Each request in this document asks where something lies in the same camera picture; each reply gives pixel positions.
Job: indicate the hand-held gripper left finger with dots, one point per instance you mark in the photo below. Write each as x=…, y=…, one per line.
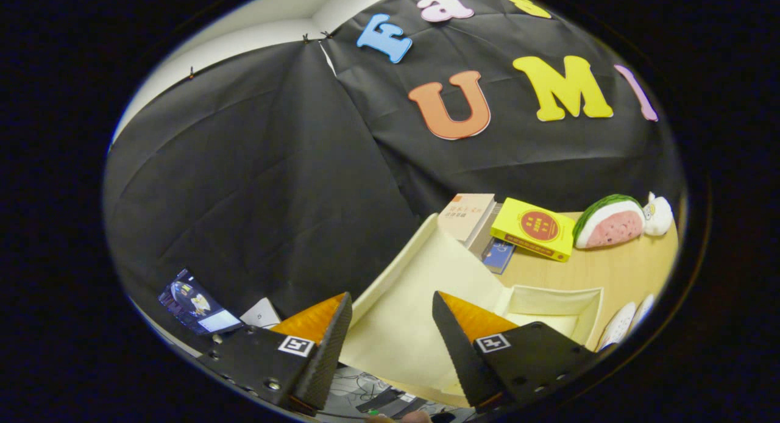
x=326, y=356

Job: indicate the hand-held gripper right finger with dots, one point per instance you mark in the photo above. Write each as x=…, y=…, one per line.
x=460, y=356

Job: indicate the beige fabric storage box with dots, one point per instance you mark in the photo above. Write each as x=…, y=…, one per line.
x=414, y=301

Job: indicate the white canvas shoe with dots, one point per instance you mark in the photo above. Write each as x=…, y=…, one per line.
x=643, y=312
x=616, y=327

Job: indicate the grey book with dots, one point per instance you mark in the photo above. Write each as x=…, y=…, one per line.
x=485, y=237

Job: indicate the laptop screen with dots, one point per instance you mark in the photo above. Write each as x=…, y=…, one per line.
x=198, y=304

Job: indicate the beige book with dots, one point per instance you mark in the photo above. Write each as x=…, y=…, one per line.
x=464, y=214

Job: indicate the yellow book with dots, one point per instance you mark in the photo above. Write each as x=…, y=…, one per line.
x=536, y=228

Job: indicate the watermelon slice plush toy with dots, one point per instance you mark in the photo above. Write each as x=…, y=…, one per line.
x=609, y=225

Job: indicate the white plush toy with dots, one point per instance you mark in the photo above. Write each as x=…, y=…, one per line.
x=659, y=216

